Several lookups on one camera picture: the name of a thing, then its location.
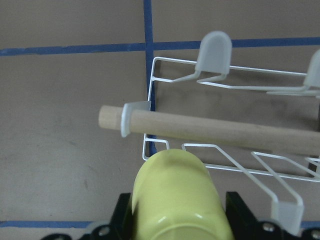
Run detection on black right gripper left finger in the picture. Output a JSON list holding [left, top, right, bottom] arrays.
[[39, 192, 137, 240]]

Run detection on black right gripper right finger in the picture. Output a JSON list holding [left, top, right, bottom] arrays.
[[225, 191, 320, 240]]

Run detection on white wire cup rack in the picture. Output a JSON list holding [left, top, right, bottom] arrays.
[[98, 30, 320, 236]]

